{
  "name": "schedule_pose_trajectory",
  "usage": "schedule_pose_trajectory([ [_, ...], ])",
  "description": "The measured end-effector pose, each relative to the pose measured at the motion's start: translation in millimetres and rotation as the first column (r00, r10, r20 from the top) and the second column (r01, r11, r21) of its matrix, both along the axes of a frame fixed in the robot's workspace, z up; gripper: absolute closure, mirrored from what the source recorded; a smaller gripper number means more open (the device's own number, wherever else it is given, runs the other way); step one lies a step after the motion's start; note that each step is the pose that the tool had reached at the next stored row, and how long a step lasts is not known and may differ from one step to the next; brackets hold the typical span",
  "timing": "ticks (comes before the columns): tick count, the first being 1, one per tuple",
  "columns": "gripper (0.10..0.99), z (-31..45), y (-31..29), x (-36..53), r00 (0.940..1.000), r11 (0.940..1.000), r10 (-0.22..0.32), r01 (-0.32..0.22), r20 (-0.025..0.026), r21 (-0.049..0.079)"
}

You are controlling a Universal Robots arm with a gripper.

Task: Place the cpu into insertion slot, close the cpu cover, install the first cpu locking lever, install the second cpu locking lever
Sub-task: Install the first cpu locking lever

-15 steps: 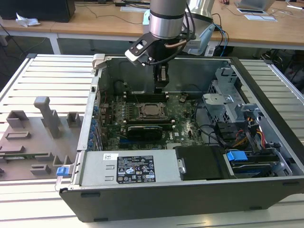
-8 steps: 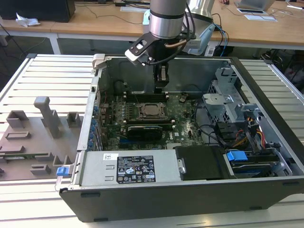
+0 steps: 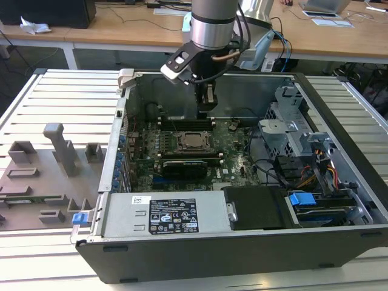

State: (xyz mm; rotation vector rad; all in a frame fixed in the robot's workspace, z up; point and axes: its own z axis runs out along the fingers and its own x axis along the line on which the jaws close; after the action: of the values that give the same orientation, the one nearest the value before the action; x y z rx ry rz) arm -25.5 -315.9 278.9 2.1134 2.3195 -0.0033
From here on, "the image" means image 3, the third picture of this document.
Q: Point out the blue release latch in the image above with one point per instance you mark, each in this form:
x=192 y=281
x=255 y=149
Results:
x=78 y=219

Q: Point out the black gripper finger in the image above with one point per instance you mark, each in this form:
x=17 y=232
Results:
x=201 y=109

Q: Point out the hard disk in blue carrier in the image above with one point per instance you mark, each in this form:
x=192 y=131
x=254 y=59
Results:
x=303 y=200

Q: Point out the grey case latch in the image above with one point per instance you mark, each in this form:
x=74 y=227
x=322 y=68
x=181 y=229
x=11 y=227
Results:
x=125 y=77

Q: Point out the CPU socket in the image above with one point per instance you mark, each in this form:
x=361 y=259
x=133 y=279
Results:
x=179 y=148

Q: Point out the coin battery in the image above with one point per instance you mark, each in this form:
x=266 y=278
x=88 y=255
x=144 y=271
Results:
x=234 y=125

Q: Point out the black graphics card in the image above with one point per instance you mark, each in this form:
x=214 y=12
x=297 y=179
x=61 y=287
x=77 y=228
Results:
x=185 y=171

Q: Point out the black power brick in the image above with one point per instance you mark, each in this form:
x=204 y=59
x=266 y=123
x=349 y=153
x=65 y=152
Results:
x=153 y=5

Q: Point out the metal locking lever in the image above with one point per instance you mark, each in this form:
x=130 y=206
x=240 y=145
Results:
x=173 y=124

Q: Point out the blue expansion slot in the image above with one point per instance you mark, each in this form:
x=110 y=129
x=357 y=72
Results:
x=158 y=181

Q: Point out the white power adapter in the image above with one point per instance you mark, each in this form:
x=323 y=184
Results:
x=268 y=65

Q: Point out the black plastic cover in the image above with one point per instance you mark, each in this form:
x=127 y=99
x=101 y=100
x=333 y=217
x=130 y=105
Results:
x=257 y=209

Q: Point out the green RAM stick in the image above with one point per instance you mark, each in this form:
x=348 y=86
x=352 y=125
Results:
x=30 y=200

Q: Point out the blue card retainer clip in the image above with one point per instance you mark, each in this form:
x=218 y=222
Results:
x=120 y=156
x=122 y=140
x=114 y=183
x=117 y=172

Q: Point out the black computer tower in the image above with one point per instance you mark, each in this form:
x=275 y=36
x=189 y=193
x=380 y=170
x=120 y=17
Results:
x=45 y=13

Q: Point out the black RAM slot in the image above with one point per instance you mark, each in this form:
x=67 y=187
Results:
x=169 y=151
x=185 y=118
x=169 y=154
x=185 y=121
x=185 y=124

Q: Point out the grey power supply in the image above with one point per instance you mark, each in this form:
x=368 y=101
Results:
x=127 y=212

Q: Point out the black PC case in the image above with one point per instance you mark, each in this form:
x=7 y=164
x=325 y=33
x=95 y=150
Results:
x=212 y=257

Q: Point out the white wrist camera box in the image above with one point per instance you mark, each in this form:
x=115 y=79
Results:
x=169 y=71

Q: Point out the metal drive cage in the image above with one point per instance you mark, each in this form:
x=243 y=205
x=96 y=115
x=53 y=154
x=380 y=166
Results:
x=282 y=136

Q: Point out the green motherboard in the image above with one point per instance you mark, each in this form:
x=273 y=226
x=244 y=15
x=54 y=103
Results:
x=239 y=169

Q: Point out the crumpled white paper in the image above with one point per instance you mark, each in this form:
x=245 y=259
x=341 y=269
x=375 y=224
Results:
x=34 y=25

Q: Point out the pale blue teach pendant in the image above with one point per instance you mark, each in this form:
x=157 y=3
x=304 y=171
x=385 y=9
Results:
x=257 y=54

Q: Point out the silver laptop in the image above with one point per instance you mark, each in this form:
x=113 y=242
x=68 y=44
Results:
x=324 y=4

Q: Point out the grey parts rack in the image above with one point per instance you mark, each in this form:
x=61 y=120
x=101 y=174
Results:
x=45 y=188

